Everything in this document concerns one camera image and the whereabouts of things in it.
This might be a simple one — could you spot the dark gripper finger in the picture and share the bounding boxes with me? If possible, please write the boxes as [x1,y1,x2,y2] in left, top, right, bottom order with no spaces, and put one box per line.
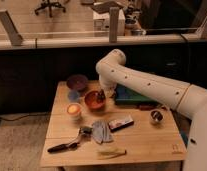
[98,89,106,101]

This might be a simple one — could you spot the white cup orange inside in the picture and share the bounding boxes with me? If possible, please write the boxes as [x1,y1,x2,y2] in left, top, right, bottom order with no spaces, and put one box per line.
[67,103,81,120]

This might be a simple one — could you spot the small blue bowl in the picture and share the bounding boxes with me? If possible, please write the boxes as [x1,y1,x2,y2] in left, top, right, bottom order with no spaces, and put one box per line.
[68,90,80,102]

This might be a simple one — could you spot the grey folded cloth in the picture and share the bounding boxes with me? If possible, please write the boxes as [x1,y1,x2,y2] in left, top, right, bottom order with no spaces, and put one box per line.
[92,120,113,144]

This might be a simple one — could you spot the black office chair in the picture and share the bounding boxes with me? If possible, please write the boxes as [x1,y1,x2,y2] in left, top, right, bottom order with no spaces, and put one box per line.
[34,0,66,18]

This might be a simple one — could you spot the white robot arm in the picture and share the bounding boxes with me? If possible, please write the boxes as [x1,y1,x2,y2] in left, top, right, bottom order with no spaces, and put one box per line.
[96,49,207,171]

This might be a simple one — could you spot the purple bowl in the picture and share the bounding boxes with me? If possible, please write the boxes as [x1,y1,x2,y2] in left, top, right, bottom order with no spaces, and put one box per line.
[66,74,88,91]

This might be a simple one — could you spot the black and red box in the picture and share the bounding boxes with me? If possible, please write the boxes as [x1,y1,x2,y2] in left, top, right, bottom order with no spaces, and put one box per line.
[108,116,134,132]

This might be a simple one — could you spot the yellow banana peel toy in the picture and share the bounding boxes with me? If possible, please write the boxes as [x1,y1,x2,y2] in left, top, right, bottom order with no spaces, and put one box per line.
[97,148,127,159]

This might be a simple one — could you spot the white box on desk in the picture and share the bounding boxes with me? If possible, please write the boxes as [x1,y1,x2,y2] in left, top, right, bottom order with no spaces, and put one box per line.
[93,10,125,36]

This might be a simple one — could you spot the red bowl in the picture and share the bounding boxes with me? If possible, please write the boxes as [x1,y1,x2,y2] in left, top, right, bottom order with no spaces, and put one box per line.
[84,91,106,110]

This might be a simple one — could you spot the green bin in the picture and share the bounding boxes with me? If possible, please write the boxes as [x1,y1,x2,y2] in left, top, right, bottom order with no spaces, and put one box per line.
[114,85,154,105]

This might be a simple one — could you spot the black handled kitchen tool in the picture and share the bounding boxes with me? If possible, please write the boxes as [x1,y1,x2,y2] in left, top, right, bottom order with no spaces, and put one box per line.
[47,126,93,154]

